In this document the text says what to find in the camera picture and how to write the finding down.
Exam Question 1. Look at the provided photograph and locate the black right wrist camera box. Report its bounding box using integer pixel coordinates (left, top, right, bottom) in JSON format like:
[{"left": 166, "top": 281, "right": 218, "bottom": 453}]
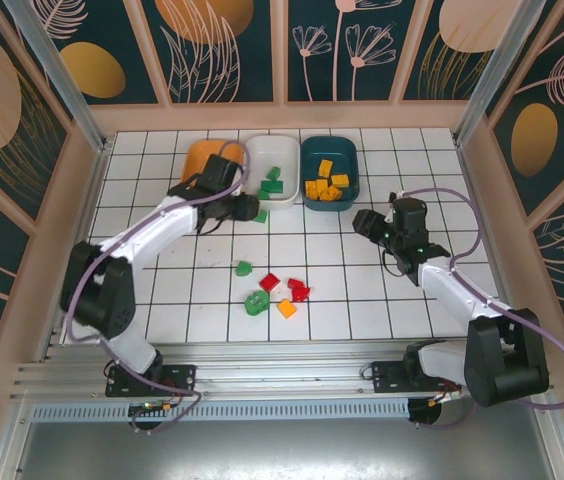
[{"left": 392, "top": 198, "right": 427, "bottom": 234}]

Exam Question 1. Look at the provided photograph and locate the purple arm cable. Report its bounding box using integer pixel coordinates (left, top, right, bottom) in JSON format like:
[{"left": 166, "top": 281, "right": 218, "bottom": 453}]
[
  {"left": 61, "top": 140, "right": 253, "bottom": 434},
  {"left": 396, "top": 187, "right": 564, "bottom": 431}
]

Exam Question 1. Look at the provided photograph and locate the white plastic container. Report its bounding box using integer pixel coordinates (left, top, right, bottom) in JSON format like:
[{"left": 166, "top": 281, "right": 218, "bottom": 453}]
[{"left": 244, "top": 134, "right": 301, "bottom": 211}]

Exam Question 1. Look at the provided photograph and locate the teal plastic container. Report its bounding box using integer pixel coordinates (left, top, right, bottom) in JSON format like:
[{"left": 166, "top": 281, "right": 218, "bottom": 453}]
[{"left": 300, "top": 135, "right": 361, "bottom": 214}]

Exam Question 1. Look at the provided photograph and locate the aluminium frame post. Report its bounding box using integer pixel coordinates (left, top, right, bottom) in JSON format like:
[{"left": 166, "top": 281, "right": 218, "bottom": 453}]
[
  {"left": 4, "top": 0, "right": 109, "bottom": 152},
  {"left": 454, "top": 0, "right": 528, "bottom": 146}
]

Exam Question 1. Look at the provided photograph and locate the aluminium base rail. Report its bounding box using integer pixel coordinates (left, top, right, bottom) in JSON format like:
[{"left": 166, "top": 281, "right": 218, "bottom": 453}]
[{"left": 11, "top": 342, "right": 558, "bottom": 401}]

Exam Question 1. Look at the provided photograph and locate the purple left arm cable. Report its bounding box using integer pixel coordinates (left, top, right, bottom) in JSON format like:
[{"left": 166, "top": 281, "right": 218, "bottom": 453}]
[{"left": 61, "top": 140, "right": 253, "bottom": 434}]

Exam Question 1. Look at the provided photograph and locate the green lego with face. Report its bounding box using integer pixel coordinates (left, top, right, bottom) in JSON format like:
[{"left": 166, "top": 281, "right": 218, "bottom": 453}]
[{"left": 244, "top": 293, "right": 268, "bottom": 316}]

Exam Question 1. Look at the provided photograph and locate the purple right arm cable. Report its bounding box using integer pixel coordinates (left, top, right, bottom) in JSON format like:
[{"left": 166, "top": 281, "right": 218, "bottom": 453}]
[{"left": 396, "top": 187, "right": 564, "bottom": 431}]

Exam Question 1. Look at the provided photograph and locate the orange plastic container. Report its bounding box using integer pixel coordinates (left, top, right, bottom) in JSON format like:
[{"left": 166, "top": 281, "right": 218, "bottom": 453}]
[{"left": 181, "top": 139, "right": 248, "bottom": 189}]

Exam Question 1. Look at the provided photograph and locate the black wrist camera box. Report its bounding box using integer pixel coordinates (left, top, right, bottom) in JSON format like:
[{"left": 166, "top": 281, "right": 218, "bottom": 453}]
[
  {"left": 392, "top": 198, "right": 427, "bottom": 234},
  {"left": 205, "top": 154, "right": 243, "bottom": 192}
]

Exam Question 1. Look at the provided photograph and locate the grey slotted cable duct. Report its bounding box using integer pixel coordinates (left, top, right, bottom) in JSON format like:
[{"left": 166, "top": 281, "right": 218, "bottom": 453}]
[{"left": 31, "top": 399, "right": 411, "bottom": 424}]

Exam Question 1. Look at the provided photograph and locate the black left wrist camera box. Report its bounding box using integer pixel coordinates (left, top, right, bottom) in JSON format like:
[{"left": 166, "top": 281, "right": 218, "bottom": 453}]
[{"left": 205, "top": 154, "right": 243, "bottom": 192}]

